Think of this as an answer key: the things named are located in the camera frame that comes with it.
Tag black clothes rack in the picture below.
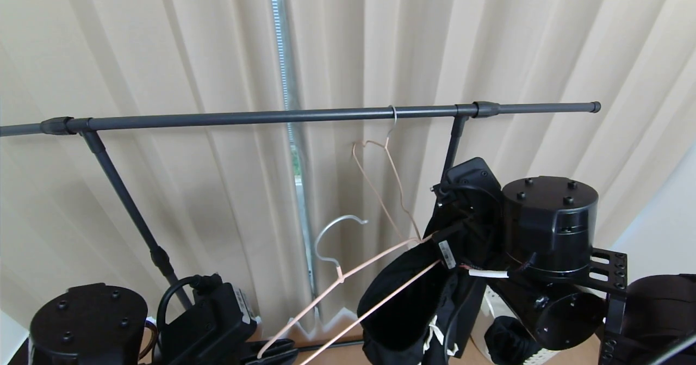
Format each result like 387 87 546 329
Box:
0 101 601 353

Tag black garment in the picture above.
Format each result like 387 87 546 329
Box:
356 213 490 365
484 316 540 365

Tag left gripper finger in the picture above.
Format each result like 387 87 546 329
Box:
242 339 298 365

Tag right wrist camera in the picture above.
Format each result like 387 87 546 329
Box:
432 157 504 227

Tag beige curtain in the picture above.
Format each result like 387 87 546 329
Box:
0 0 696 336

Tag white laundry basket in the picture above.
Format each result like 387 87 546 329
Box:
470 286 561 365

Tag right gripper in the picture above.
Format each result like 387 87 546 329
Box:
432 218 506 270

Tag pink clothes hanger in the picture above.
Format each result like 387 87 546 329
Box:
257 215 442 365
352 106 422 241

